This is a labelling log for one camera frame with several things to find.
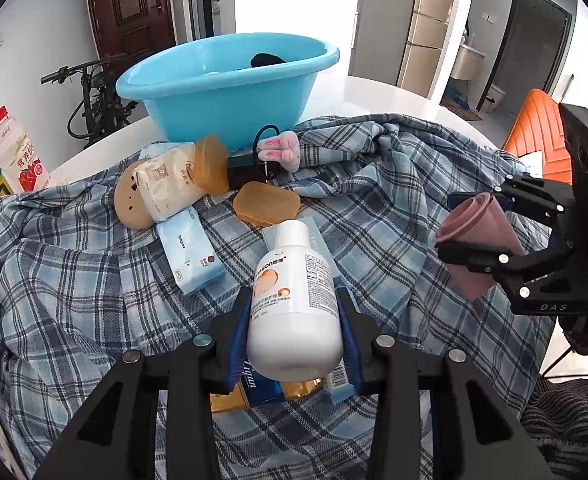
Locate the grey blue box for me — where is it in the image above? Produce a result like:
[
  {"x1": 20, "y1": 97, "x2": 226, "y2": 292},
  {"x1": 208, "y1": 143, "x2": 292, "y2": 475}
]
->
[{"x1": 261, "y1": 217, "x2": 341, "y2": 280}]

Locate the gold blue tube box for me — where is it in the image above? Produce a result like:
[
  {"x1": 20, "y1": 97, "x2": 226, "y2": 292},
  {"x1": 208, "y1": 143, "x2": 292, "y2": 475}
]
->
[{"x1": 210, "y1": 361, "x2": 323, "y2": 414}]

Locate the beige refrigerator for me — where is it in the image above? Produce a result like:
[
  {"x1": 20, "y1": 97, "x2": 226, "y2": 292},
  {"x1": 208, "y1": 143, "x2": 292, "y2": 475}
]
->
[{"x1": 348, "y1": 0, "x2": 461, "y2": 100}]

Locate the light blue tissue pack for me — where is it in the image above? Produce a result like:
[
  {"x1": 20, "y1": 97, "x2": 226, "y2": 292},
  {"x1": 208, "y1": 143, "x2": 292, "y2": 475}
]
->
[{"x1": 156, "y1": 207, "x2": 225, "y2": 296}]

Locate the amber soap bar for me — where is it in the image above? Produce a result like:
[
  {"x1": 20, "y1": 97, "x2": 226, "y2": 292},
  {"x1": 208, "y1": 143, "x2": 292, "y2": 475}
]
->
[{"x1": 233, "y1": 182, "x2": 300, "y2": 226}]

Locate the orange chair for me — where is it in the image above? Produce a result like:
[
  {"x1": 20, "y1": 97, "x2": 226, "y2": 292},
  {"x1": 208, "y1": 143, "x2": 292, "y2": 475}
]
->
[{"x1": 502, "y1": 89, "x2": 572, "y2": 184}]

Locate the black scrunchie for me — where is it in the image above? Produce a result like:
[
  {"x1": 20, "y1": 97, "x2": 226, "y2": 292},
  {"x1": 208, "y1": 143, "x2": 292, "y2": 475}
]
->
[{"x1": 251, "y1": 52, "x2": 284, "y2": 68}]

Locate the round beige sponge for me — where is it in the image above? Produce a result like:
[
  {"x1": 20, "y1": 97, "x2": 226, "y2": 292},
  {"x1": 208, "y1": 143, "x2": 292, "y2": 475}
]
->
[{"x1": 114, "y1": 159, "x2": 155, "y2": 231}]

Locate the white lotion bottle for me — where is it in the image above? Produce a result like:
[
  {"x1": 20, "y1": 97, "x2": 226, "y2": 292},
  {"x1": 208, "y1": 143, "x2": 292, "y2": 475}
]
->
[{"x1": 246, "y1": 220, "x2": 344, "y2": 382}]

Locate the beige paper packet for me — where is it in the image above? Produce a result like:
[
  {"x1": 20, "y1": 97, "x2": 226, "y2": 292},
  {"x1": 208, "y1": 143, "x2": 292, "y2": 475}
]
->
[{"x1": 134, "y1": 142, "x2": 205, "y2": 223}]

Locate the dark brown door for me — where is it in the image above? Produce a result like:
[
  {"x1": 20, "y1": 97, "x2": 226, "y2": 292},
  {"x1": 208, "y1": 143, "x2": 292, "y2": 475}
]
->
[{"x1": 88, "y1": 0, "x2": 175, "y2": 75}]

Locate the blue plastic basin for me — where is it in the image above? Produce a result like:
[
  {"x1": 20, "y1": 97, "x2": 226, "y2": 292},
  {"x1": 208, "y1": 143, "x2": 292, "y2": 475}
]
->
[{"x1": 116, "y1": 32, "x2": 341, "y2": 150}]

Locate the black cable charger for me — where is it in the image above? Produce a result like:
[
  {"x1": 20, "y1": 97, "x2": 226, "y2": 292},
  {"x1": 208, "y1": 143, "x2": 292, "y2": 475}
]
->
[{"x1": 227, "y1": 125, "x2": 284, "y2": 191}]

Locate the blue plaid shirt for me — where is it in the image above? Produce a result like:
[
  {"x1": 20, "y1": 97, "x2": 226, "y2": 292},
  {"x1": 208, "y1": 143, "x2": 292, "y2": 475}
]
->
[{"x1": 0, "y1": 114, "x2": 553, "y2": 479}]

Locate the blue packet under shirt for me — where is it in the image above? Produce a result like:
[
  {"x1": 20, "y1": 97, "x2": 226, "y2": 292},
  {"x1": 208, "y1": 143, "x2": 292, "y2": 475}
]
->
[{"x1": 138, "y1": 142, "x2": 179, "y2": 160}]

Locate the pink bunny toy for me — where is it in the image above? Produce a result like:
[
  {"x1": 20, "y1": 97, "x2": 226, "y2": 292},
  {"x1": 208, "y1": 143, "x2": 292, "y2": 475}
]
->
[{"x1": 257, "y1": 131, "x2": 301, "y2": 174}]

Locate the amber soap case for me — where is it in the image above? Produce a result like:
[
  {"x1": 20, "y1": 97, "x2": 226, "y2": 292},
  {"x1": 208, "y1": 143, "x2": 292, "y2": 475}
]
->
[{"x1": 193, "y1": 134, "x2": 230, "y2": 195}]

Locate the pink band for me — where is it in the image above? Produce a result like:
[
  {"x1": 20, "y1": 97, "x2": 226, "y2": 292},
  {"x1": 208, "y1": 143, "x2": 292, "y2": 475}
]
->
[{"x1": 435, "y1": 192, "x2": 524, "y2": 301}]

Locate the black bicycle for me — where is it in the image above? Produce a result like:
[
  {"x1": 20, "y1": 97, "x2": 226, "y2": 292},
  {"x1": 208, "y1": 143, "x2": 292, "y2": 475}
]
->
[{"x1": 40, "y1": 53, "x2": 138, "y2": 148}]

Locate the strawberry milk bottle red cap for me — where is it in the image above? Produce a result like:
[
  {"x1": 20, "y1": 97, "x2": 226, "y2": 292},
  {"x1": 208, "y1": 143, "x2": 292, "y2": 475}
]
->
[{"x1": 0, "y1": 106, "x2": 51, "y2": 193}]

